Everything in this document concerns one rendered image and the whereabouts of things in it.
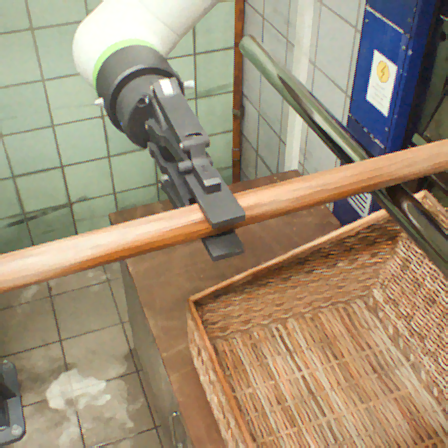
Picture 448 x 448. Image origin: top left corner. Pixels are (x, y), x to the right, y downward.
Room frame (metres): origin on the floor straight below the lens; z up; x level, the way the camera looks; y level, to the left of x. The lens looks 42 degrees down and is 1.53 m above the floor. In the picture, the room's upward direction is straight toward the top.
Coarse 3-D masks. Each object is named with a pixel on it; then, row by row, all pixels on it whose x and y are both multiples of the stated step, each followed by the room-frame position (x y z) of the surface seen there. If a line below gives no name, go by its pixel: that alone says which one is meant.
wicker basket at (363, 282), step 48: (336, 240) 0.79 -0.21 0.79; (384, 240) 0.83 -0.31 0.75; (240, 288) 0.73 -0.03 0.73; (288, 288) 0.76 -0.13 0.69; (336, 288) 0.80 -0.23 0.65; (384, 288) 0.81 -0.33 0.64; (432, 288) 0.73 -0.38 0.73; (192, 336) 0.69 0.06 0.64; (240, 336) 0.73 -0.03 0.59; (288, 336) 0.73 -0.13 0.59; (336, 336) 0.73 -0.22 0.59; (384, 336) 0.73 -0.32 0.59; (432, 336) 0.67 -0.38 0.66; (240, 384) 0.62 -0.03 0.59; (288, 384) 0.62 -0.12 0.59; (336, 384) 0.62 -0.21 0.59; (384, 384) 0.62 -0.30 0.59; (432, 384) 0.61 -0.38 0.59; (240, 432) 0.45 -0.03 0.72; (288, 432) 0.52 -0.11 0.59; (336, 432) 0.52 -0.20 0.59; (384, 432) 0.52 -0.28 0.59; (432, 432) 0.52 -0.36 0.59
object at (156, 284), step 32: (256, 224) 1.07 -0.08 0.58; (288, 224) 1.07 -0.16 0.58; (320, 224) 1.07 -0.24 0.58; (160, 256) 0.96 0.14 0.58; (192, 256) 0.96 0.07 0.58; (256, 256) 0.96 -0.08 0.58; (128, 288) 1.01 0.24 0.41; (160, 288) 0.86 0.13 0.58; (192, 288) 0.86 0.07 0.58; (160, 320) 0.77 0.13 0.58; (416, 320) 0.77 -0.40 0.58; (160, 352) 0.69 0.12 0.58; (160, 384) 0.76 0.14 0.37; (192, 384) 0.62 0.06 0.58; (256, 384) 0.62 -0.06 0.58; (160, 416) 0.81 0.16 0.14; (192, 416) 0.56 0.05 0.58
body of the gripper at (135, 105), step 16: (144, 80) 0.57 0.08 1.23; (128, 96) 0.55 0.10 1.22; (144, 96) 0.55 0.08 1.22; (128, 112) 0.54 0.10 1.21; (144, 112) 0.54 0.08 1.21; (160, 112) 0.51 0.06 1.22; (128, 128) 0.54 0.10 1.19; (144, 128) 0.54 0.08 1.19; (160, 128) 0.50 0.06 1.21; (144, 144) 0.55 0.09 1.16
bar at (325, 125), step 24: (240, 48) 0.80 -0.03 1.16; (264, 48) 0.76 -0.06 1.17; (264, 72) 0.72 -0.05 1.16; (288, 72) 0.69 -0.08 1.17; (288, 96) 0.65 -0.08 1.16; (312, 96) 0.63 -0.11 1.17; (312, 120) 0.59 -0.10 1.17; (336, 120) 0.58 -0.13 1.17; (336, 144) 0.54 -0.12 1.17; (360, 144) 0.53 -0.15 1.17; (384, 192) 0.46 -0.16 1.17; (408, 192) 0.45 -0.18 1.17; (408, 216) 0.42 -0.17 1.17; (432, 216) 0.41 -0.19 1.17; (432, 240) 0.38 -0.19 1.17
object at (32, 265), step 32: (384, 160) 0.46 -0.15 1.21; (416, 160) 0.46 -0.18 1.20; (256, 192) 0.41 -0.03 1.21; (288, 192) 0.41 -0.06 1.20; (320, 192) 0.42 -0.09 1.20; (352, 192) 0.43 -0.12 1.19; (128, 224) 0.37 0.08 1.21; (160, 224) 0.37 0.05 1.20; (192, 224) 0.37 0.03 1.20; (0, 256) 0.33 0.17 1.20; (32, 256) 0.33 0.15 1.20; (64, 256) 0.33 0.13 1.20; (96, 256) 0.34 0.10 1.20; (128, 256) 0.35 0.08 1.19; (0, 288) 0.31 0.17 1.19
